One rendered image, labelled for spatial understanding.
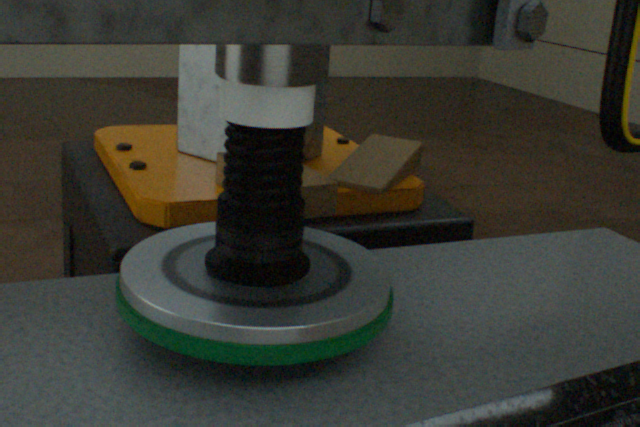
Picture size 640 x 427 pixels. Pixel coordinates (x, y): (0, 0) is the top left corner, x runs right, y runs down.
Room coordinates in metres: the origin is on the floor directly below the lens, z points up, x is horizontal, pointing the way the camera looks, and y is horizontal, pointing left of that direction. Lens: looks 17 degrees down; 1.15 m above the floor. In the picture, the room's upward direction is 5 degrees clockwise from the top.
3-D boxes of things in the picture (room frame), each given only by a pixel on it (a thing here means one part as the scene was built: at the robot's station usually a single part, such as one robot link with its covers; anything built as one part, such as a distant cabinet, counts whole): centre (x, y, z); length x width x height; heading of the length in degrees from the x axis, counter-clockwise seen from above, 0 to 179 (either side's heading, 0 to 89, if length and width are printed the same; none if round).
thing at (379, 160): (1.30, -0.09, 0.80); 0.20 x 0.10 x 0.05; 157
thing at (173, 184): (1.38, 0.14, 0.76); 0.49 x 0.49 x 0.05; 25
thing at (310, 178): (1.13, 0.07, 0.81); 0.20 x 0.10 x 0.05; 33
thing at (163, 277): (0.58, 0.05, 0.90); 0.21 x 0.21 x 0.01
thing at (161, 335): (0.58, 0.05, 0.89); 0.22 x 0.22 x 0.04
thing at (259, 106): (0.58, 0.05, 1.04); 0.07 x 0.07 x 0.04
